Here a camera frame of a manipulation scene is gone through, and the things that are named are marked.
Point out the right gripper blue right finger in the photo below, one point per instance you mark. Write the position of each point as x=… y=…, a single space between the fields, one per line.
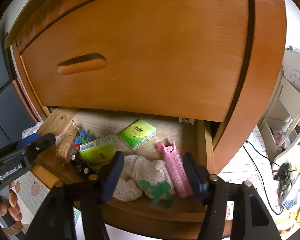
x=197 y=175

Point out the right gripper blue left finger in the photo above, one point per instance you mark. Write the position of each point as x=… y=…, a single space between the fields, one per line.
x=109 y=175

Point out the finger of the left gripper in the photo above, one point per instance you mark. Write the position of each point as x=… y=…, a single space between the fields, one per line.
x=40 y=145
x=27 y=140

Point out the pink hair roller clip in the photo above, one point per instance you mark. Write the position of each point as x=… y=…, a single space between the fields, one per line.
x=176 y=170

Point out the white fluffy cloth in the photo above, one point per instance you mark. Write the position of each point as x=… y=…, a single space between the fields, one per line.
x=137 y=168

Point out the green tissue pack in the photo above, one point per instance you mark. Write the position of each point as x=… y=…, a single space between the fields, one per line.
x=98 y=151
x=137 y=134

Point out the black toy car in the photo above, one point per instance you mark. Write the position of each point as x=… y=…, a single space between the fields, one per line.
x=85 y=172

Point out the green toy figure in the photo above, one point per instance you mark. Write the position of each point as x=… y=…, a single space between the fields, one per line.
x=158 y=191

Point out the colourful building block toy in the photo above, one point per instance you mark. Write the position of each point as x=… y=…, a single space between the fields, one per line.
x=83 y=138

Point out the woven beige pouch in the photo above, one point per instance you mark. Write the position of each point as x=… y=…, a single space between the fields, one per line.
x=66 y=145

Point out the lower wooden drawer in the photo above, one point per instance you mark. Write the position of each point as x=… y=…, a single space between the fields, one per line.
x=130 y=208

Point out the white teal shallow tray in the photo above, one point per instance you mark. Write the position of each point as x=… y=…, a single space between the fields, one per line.
x=90 y=224

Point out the black tangled item pile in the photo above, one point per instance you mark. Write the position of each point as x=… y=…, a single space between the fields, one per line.
x=284 y=177

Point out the white lattice shelf unit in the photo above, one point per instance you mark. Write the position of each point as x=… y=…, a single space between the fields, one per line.
x=280 y=127

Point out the yellow toy pile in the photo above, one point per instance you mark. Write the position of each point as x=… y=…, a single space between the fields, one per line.
x=289 y=222

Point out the wooden nightstand cabinet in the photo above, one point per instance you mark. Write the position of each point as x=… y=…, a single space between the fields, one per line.
x=211 y=60

